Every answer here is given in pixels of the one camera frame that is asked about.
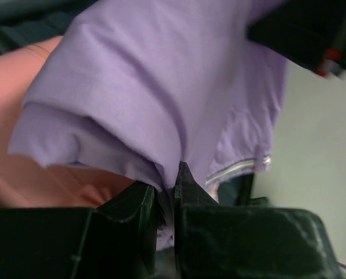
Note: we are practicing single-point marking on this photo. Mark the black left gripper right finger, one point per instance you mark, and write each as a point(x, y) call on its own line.
point(214, 241)

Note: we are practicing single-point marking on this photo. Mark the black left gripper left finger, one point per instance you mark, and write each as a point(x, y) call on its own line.
point(115, 240)

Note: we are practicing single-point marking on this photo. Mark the pink jewelry box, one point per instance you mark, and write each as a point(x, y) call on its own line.
point(23, 183)

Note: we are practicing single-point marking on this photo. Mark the purple shorts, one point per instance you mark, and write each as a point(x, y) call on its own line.
point(136, 87)

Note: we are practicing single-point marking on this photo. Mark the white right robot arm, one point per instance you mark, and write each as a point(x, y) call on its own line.
point(312, 34)

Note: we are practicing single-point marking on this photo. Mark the pink suitcase with dark lining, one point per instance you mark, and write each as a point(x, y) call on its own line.
point(38, 30)

